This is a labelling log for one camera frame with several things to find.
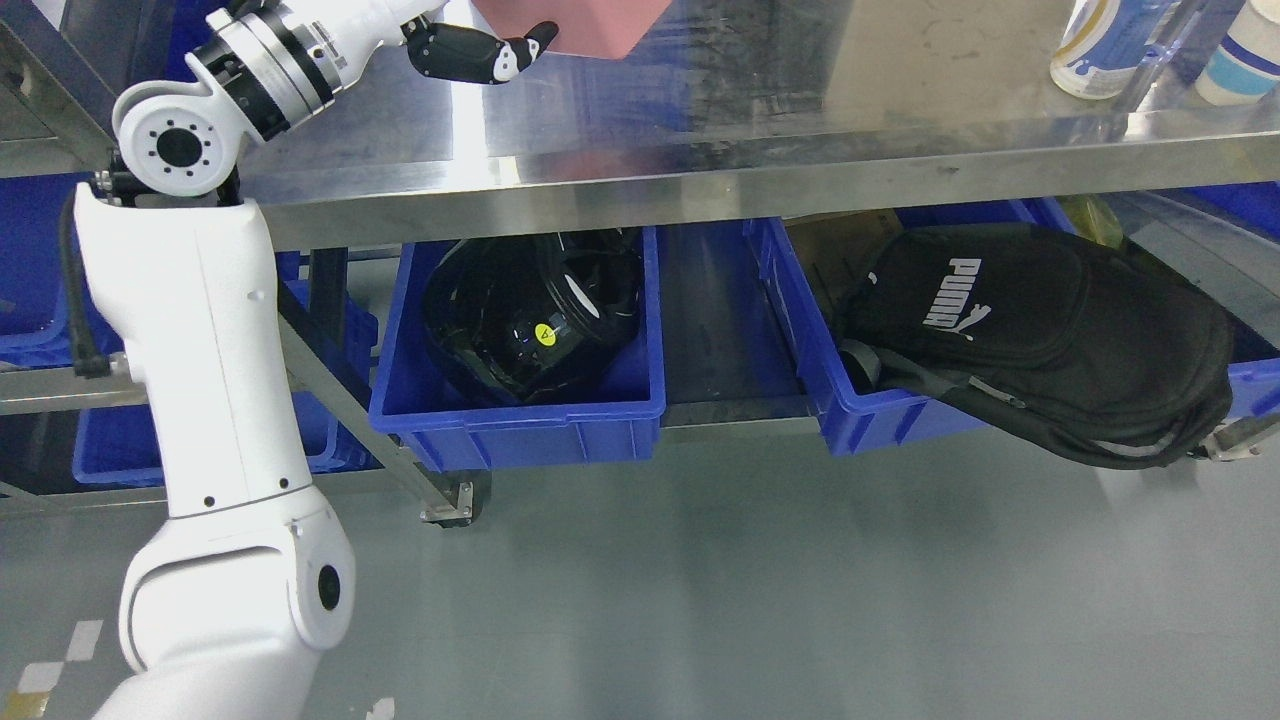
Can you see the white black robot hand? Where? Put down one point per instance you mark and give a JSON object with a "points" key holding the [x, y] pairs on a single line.
{"points": [[435, 49]]}

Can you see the pink plastic storage box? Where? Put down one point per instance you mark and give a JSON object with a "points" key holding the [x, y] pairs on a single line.
{"points": [[598, 29]]}

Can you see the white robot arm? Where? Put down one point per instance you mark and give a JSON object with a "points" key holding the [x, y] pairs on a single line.
{"points": [[227, 611]]}

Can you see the stainless steel shelf cart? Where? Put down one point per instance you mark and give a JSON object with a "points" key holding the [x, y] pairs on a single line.
{"points": [[730, 110]]}

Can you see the cardboard box in bin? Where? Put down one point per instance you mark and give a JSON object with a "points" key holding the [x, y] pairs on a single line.
{"points": [[832, 247]]}

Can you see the black helmet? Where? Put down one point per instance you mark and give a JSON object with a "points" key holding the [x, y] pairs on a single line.
{"points": [[533, 319]]}

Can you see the blue bin with helmet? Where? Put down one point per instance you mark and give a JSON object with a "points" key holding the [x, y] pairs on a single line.
{"points": [[618, 420]]}

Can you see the blue bin with bag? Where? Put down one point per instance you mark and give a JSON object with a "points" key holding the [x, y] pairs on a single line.
{"points": [[853, 415]]}

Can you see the blue bin far left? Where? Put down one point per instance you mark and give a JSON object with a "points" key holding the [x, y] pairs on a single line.
{"points": [[33, 306]]}

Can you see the blue bin lower left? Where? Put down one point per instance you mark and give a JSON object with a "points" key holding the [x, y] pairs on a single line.
{"points": [[117, 446]]}

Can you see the white blue bottle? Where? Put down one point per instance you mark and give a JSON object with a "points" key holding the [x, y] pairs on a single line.
{"points": [[1103, 44]]}

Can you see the black Puma bag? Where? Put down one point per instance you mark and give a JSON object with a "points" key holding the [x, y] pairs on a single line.
{"points": [[1074, 347]]}

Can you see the white blue striped cup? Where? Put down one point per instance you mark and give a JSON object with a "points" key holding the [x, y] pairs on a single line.
{"points": [[1245, 66]]}

